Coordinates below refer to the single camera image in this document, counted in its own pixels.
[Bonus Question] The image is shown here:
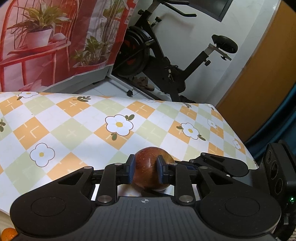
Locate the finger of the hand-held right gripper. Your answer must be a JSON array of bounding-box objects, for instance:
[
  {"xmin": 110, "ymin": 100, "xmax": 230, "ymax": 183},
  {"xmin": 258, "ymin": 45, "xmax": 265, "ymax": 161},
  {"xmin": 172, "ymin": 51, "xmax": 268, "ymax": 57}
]
[{"xmin": 189, "ymin": 152, "xmax": 249, "ymax": 179}]

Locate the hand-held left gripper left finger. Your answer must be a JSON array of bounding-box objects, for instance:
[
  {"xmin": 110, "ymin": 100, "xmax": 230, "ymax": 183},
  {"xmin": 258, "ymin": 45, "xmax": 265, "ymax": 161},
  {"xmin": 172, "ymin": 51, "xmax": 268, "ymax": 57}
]
[{"xmin": 30, "ymin": 154, "xmax": 136, "ymax": 206}]

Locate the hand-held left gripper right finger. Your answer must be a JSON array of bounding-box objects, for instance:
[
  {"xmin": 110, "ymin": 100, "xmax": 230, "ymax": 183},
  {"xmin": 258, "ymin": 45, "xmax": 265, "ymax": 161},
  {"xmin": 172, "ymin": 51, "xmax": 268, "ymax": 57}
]
[{"xmin": 157, "ymin": 156, "xmax": 255, "ymax": 206}]

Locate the red apple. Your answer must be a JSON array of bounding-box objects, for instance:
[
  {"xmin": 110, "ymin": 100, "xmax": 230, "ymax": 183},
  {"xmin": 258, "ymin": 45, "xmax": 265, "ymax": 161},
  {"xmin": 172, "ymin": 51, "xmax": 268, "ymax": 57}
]
[{"xmin": 132, "ymin": 147, "xmax": 175, "ymax": 192}]

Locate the blue curtain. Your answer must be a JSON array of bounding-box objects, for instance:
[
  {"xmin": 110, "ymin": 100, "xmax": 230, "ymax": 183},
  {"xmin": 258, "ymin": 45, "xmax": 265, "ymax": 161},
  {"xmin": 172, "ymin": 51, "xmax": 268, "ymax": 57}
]
[{"xmin": 245, "ymin": 83, "xmax": 296, "ymax": 163}]

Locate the orange wooden door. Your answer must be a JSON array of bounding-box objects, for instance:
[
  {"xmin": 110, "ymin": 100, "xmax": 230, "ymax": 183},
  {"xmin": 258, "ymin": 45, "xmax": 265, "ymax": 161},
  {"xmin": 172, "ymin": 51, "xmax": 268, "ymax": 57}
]
[{"xmin": 216, "ymin": 0, "xmax": 296, "ymax": 139}]

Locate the black exercise bike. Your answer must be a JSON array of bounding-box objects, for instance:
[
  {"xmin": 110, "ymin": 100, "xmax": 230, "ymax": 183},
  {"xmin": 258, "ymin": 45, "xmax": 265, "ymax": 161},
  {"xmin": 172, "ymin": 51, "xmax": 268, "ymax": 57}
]
[{"xmin": 111, "ymin": 0, "xmax": 238, "ymax": 102}]

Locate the small tangerine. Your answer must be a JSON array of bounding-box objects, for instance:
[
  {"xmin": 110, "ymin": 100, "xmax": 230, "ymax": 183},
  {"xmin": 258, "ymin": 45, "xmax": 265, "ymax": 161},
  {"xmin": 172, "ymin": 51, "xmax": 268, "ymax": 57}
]
[{"xmin": 0, "ymin": 228, "xmax": 18, "ymax": 241}]

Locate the printed red chair backdrop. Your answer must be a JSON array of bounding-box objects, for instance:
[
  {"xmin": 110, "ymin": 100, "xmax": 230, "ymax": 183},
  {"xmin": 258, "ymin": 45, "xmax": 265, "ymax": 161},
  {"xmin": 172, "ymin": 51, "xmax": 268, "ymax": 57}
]
[{"xmin": 0, "ymin": 0, "xmax": 139, "ymax": 93}]

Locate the white metal frame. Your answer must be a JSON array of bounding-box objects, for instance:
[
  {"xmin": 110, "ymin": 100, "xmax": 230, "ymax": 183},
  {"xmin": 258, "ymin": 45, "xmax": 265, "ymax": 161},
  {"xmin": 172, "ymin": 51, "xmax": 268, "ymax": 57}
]
[{"xmin": 46, "ymin": 66, "xmax": 134, "ymax": 97}]

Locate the dark wall panel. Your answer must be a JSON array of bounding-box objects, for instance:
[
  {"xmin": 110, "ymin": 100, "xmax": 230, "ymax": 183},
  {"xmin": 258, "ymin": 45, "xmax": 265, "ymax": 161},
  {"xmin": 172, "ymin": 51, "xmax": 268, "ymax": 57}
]
[{"xmin": 196, "ymin": 0, "xmax": 234, "ymax": 22}]

